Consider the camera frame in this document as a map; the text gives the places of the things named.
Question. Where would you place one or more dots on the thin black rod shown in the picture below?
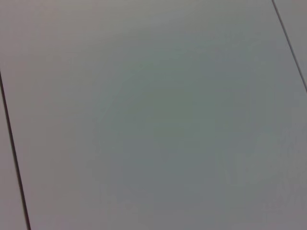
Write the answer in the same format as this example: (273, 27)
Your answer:
(18, 167)

